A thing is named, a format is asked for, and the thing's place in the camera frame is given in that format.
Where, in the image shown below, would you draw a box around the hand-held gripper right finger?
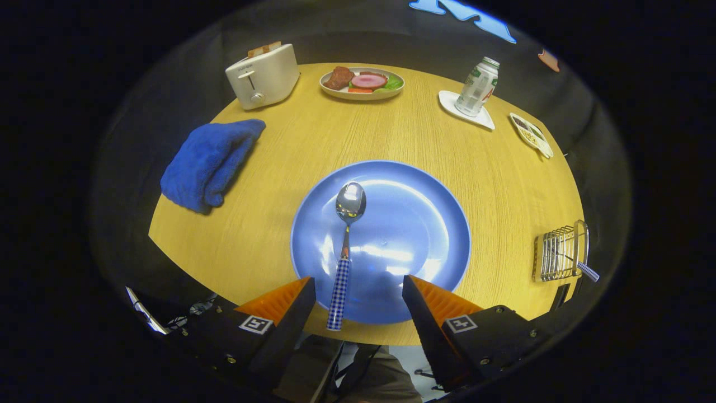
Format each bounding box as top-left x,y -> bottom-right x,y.
402,274 -> 554,392

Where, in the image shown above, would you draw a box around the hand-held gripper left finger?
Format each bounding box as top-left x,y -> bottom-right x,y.
168,276 -> 317,392

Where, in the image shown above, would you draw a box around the spoon with checkered handle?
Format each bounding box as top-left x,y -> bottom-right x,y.
327,182 -> 368,331

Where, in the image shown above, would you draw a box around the fork with checkered handle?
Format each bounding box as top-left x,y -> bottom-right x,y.
548,249 -> 600,282

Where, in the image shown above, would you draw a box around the person's grey trousers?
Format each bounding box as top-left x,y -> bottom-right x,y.
274,336 -> 423,403

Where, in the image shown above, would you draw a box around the blue round plate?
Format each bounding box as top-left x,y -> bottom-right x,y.
290,160 -> 472,325

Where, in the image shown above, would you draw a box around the white flat panel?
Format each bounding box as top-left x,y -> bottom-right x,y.
126,287 -> 168,335

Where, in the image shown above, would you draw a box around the blue folded towel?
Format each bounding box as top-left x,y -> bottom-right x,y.
161,119 -> 267,214

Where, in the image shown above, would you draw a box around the white divided snack dish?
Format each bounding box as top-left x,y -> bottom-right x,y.
509,113 -> 554,160

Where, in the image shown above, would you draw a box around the white square coaster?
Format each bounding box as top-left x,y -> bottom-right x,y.
438,90 -> 496,131

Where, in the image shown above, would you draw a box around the oval beige food plate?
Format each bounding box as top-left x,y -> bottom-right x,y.
319,66 -> 406,101

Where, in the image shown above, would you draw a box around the white drink bottle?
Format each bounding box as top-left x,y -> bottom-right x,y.
455,56 -> 501,117

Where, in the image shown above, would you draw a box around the white toaster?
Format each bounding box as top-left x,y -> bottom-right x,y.
225,41 -> 301,111

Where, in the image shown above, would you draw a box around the pink ham slice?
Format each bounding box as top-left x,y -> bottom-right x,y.
351,73 -> 388,90

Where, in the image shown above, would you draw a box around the large brown meat piece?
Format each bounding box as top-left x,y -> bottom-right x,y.
323,66 -> 355,91

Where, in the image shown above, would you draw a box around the metal wire cutlery rack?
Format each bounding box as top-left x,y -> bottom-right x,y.
532,219 -> 590,283

